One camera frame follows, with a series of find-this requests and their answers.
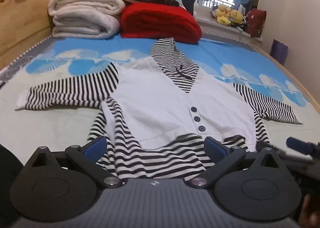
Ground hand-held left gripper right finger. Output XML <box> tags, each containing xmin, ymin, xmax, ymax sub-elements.
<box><xmin>184</xmin><ymin>137</ymin><xmax>279</xmax><ymax>188</ymax></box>

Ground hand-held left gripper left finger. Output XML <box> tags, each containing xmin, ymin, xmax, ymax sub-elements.
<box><xmin>25</xmin><ymin>136</ymin><xmax>123</xmax><ymax>188</ymax></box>

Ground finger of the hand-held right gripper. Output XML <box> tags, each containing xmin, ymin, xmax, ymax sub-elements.
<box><xmin>286</xmin><ymin>137</ymin><xmax>320</xmax><ymax>157</ymax></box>

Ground striped white cardigan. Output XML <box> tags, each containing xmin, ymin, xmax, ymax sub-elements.
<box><xmin>15</xmin><ymin>38</ymin><xmax>303</xmax><ymax>181</ymax></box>

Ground blue patterned bed sheet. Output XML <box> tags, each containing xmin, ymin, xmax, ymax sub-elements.
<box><xmin>0</xmin><ymin>32</ymin><xmax>320</xmax><ymax>181</ymax></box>

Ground purple bag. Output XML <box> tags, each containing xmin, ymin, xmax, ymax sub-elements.
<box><xmin>269</xmin><ymin>39</ymin><xmax>289</xmax><ymax>66</ymax></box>

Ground white fleece folded blanket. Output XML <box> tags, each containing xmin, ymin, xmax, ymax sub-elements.
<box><xmin>51</xmin><ymin>8</ymin><xmax>121</xmax><ymax>40</ymax></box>

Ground yellow plush toys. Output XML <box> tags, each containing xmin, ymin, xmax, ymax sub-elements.
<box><xmin>212</xmin><ymin>4</ymin><xmax>247</xmax><ymax>27</ymax></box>

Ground red folded blanket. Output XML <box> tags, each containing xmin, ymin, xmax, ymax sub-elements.
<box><xmin>119</xmin><ymin>3</ymin><xmax>202</xmax><ymax>45</ymax></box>

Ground wooden headboard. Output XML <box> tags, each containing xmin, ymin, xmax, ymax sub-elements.
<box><xmin>0</xmin><ymin>0</ymin><xmax>69</xmax><ymax>71</ymax></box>

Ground cream folded blanket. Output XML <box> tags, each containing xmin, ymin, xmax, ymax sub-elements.
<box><xmin>47</xmin><ymin>0</ymin><xmax>126</xmax><ymax>17</ymax></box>

